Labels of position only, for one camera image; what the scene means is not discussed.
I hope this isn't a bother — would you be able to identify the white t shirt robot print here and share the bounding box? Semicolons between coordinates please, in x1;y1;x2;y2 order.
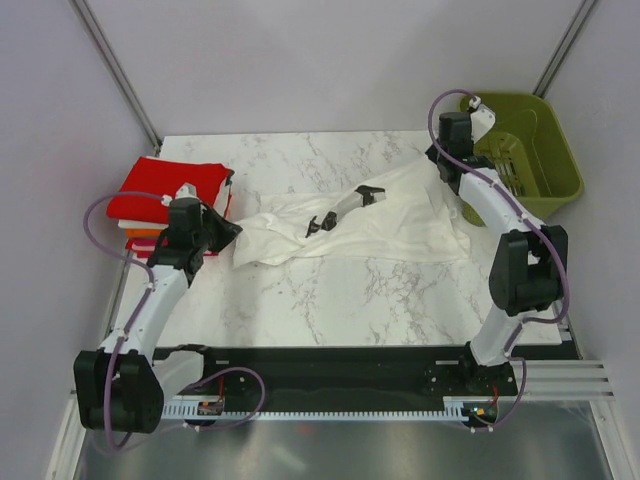
233;159;470;267

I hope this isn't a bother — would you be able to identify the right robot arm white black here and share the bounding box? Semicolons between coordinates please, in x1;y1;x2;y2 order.
427;107;569;394

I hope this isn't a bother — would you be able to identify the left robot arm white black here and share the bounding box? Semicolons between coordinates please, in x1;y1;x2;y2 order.
73;194;242;435

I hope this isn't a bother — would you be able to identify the pink red folded shirts bottom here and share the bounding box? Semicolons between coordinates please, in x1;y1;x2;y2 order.
125;237;221;259

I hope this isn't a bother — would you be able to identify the orange folded t shirt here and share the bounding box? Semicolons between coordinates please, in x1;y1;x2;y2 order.
125;229;162;239

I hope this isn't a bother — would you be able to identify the red folded t shirt top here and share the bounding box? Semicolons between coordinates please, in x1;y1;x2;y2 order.
106;157;234;224

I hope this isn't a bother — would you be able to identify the olive green plastic basket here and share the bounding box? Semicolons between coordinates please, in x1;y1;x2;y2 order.
474;91;584;220

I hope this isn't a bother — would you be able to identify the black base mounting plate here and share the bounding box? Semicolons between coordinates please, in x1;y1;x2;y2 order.
185;344;518;410

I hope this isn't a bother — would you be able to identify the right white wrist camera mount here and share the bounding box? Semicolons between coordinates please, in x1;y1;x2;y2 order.
467;96;496;144

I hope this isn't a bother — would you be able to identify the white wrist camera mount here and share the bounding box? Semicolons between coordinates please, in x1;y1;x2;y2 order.
467;96;496;144
161;183;199;207

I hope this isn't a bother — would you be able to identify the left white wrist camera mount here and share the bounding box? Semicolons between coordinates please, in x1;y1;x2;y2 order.
161;183;199;207

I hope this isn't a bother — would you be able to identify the right aluminium frame post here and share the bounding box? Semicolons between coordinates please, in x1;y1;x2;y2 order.
532;0;601;98

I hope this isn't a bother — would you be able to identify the aluminium frame post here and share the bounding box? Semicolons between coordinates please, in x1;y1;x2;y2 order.
532;0;601;98
68;0;162;152

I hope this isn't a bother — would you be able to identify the aluminium rail base frame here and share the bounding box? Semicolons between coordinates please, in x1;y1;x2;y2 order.
48;344;613;479

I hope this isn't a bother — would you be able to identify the left aluminium frame post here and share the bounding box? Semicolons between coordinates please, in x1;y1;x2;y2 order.
68;0;162;152

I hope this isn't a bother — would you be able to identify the white slotted cable duct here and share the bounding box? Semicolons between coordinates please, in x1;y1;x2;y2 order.
161;396;499;422

